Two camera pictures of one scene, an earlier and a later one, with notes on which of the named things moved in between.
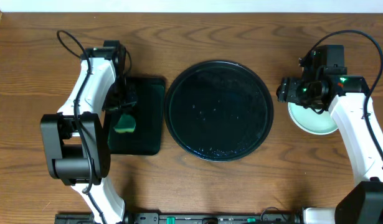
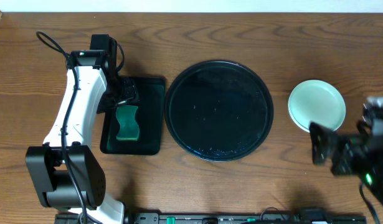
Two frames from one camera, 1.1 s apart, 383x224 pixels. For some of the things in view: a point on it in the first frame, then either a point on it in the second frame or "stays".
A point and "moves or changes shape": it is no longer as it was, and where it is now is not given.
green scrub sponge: [126, 124] moves or changes shape
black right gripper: [289, 87] → [360, 145]
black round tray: [218, 111] stays
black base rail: [187, 218] stays
